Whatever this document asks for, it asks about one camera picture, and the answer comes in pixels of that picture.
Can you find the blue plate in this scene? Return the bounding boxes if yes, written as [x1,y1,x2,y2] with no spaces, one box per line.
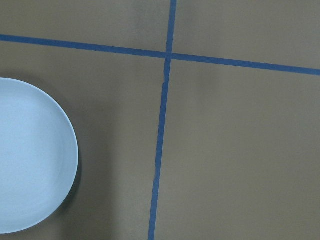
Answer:
[0,78,79,234]

